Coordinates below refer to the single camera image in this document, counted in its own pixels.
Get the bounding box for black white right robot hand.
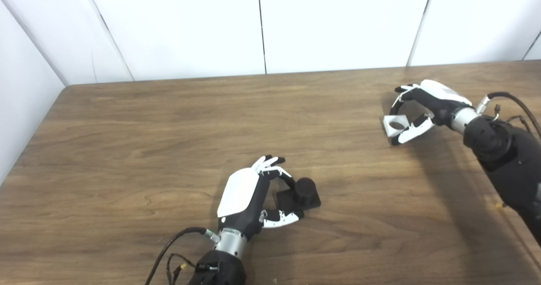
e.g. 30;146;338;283
389;79;473;146

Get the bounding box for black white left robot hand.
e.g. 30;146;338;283
217;155;305;240

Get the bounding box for white square piece with hole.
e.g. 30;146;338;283
383;115;410;137

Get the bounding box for black peg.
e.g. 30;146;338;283
276;177;322;213

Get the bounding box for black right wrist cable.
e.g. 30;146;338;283
477;91;541;140

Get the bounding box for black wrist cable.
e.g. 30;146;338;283
145;227;220;285
477;91;541;140

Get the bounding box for thin right wrist wires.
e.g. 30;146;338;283
492;104;533;133

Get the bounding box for thin wrist wires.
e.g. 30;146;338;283
166;253;208;285
492;104;533;133

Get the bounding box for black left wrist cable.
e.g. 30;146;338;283
145;227;220;285

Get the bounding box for thin left wrist wires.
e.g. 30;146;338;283
166;253;208;285

